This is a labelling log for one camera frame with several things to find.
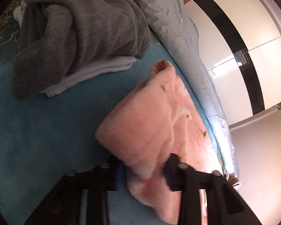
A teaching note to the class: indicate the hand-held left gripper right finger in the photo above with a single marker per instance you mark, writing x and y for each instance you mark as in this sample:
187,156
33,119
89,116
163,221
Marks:
169,168

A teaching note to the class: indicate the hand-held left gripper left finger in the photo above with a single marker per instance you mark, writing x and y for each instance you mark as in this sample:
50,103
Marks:
119,177

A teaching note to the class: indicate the pink fleece garment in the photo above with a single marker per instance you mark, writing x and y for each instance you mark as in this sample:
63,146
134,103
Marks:
152,131

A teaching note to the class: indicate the blue bed blanket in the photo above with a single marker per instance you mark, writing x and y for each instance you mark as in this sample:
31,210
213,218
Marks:
44,133

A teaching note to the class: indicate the white folded cloth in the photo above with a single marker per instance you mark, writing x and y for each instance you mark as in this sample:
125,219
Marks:
91,72

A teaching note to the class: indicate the light blue floral quilt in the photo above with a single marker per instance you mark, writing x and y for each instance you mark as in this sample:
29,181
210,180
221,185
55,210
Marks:
182,42

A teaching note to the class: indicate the white wardrobe with black stripe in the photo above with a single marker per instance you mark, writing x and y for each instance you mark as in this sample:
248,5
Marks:
238,51

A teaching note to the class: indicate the grey fleece garment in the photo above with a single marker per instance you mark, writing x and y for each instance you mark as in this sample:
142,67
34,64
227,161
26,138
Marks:
77,32

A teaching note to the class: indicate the white crumpled cloth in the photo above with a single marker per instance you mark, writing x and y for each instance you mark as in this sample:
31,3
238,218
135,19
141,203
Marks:
19,10

